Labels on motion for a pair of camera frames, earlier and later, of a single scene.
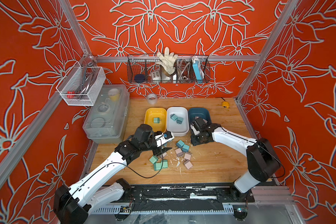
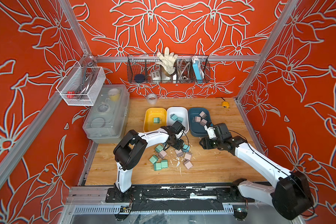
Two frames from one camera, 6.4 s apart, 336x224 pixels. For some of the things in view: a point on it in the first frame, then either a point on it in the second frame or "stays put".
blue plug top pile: [173, 116] stays put
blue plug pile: [185, 148] stays put
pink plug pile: [178, 152] stays put
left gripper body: [151, 144] to [177, 144]
